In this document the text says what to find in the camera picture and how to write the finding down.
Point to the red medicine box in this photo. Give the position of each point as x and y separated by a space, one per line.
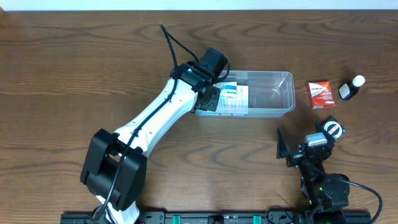
320 95

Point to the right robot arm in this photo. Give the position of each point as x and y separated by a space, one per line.
327 193

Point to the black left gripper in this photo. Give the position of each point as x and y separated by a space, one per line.
213 104

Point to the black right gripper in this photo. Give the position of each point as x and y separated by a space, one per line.
282 150

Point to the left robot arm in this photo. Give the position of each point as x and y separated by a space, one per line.
115 165

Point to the clear plastic container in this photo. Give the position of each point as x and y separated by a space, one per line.
271 93

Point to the dark green round-label box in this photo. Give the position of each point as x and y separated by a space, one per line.
334 128

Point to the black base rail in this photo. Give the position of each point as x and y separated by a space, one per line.
273 216

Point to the dark bottle white cap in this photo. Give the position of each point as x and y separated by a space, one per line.
351 88

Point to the blue KoolFever box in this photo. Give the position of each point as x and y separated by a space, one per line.
230 104

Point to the white Panadol box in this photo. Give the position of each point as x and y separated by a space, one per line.
228 89

